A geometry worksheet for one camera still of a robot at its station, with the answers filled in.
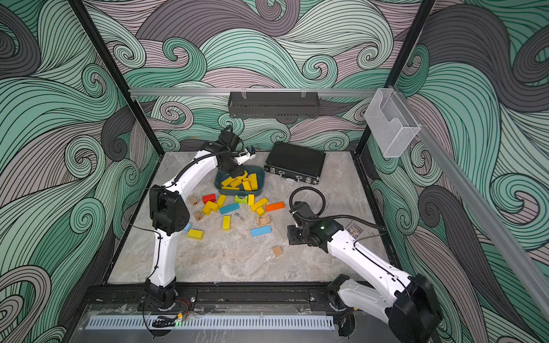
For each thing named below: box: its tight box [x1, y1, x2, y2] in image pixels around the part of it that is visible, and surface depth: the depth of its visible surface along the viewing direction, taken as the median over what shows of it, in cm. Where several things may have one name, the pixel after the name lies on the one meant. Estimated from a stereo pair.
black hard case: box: [263, 142, 326, 186], surface depth 112 cm
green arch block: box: [234, 195, 249, 205], surface depth 100 cm
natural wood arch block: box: [256, 215, 271, 227], surface depth 94 cm
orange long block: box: [265, 201, 286, 213], surface depth 100 cm
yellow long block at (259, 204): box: [250, 197, 269, 213], surface depth 100 cm
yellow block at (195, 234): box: [187, 228, 204, 241], surface depth 89 cm
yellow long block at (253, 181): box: [248, 172, 259, 191], surface depth 106 cm
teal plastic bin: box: [214, 165, 266, 197], surface depth 103 cm
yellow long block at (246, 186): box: [242, 180, 253, 192], surface depth 106 cm
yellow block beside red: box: [216, 194, 227, 208], surface depth 100 cm
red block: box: [202, 193, 217, 205], surface depth 102 cm
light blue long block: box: [250, 225, 273, 238], surface depth 92 cm
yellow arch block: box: [202, 200, 219, 216], surface depth 98 cm
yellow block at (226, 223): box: [222, 215, 231, 232], surface depth 92 cm
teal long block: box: [220, 202, 241, 216], surface depth 100 cm
